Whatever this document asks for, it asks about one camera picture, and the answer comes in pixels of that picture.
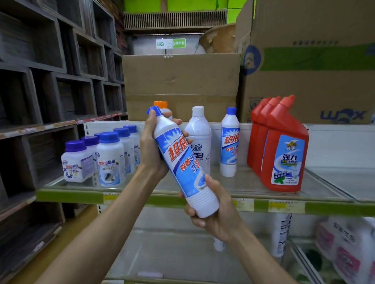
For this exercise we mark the green-edged glass shelf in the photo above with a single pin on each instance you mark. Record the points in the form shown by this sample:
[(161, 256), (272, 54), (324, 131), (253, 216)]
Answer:
[(250, 185)]

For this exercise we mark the white gondola shelving unit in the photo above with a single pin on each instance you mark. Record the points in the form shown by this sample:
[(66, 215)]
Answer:
[(337, 145)]

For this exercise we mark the wooden slatted rail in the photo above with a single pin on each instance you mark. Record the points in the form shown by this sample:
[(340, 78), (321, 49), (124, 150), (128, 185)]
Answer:
[(175, 19)]

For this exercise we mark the white bottles with white caps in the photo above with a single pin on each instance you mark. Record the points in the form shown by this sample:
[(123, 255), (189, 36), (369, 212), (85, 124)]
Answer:
[(198, 131)]

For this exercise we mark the dark wooden cubby shelving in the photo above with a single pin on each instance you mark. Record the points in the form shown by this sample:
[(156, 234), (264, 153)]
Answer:
[(54, 89)]

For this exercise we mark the person's right hand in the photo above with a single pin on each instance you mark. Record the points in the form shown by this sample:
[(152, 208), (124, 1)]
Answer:
[(221, 221)]

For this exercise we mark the green-edged metal shelf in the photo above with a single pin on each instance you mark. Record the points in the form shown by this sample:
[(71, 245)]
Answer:
[(351, 183), (177, 253)]

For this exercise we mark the cardboard box with green stripe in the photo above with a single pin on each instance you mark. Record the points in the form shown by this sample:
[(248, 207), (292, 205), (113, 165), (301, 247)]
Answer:
[(315, 86)]

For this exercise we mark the person's left forearm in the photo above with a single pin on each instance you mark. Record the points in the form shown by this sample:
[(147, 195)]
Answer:
[(98, 235)]

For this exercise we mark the person's left hand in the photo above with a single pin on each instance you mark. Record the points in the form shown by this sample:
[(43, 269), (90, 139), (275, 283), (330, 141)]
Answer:
[(148, 151)]

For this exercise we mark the white bottles with pink labels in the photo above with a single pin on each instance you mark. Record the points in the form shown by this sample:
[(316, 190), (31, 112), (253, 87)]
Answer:
[(349, 253)]

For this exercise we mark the brown woven basket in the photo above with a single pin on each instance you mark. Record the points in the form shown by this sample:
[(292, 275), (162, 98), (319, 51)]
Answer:
[(218, 40)]

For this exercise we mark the plain cardboard box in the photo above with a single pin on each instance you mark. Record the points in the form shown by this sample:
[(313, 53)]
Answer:
[(177, 78)]

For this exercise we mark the yellow price tag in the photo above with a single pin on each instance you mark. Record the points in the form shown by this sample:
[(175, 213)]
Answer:
[(286, 206), (245, 205), (111, 199)]

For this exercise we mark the person's right forearm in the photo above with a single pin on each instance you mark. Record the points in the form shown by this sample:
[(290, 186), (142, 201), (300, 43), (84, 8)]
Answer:
[(266, 269)]

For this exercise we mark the green and white hanging sign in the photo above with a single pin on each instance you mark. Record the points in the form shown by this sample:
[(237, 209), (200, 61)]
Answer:
[(170, 43)]

